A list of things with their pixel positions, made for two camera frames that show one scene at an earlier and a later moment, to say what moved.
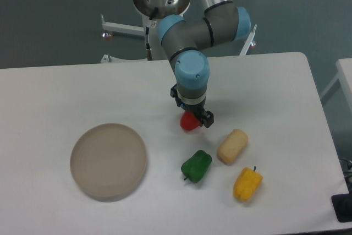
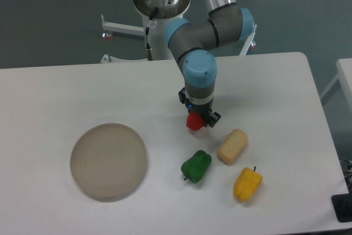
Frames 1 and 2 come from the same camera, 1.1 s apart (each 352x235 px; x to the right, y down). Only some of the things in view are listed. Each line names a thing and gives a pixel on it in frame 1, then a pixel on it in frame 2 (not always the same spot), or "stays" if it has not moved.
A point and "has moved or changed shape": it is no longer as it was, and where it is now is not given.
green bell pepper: x=195 y=168 stays
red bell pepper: x=189 y=121 has moved or changed shape
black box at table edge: x=342 y=205 stays
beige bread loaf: x=232 y=146 stays
